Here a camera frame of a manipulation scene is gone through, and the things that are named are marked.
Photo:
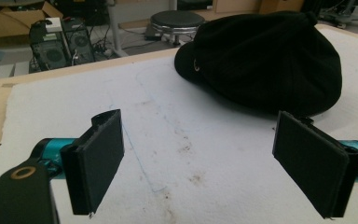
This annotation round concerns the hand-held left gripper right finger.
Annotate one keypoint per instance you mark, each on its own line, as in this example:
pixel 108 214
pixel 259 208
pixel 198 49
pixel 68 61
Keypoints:
pixel 310 161

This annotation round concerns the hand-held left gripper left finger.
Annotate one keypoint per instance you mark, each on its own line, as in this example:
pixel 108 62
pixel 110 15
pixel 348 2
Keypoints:
pixel 101 161

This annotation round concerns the black cloth cap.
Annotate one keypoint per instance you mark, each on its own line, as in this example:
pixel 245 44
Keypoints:
pixel 261 65

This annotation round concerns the white felt mat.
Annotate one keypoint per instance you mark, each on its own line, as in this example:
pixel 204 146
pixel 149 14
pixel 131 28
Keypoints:
pixel 183 130

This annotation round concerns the black computer tower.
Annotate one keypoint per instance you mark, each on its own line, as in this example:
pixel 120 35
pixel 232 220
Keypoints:
pixel 79 42
pixel 49 53

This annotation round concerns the grey metal table leg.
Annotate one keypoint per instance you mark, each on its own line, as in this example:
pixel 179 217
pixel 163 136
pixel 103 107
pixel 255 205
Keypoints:
pixel 115 28

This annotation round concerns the small white box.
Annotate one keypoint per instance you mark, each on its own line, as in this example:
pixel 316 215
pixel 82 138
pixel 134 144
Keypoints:
pixel 53 25

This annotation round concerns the office chair base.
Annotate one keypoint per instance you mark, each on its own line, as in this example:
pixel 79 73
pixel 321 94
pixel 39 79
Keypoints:
pixel 345 14

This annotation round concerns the black round stool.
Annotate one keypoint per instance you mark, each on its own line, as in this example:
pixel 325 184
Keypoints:
pixel 177 20

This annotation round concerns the brown cardboard box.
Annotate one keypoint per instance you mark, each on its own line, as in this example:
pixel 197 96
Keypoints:
pixel 9 21

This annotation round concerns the flat brown cardboard panel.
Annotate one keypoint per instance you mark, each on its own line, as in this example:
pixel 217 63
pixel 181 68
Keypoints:
pixel 245 5

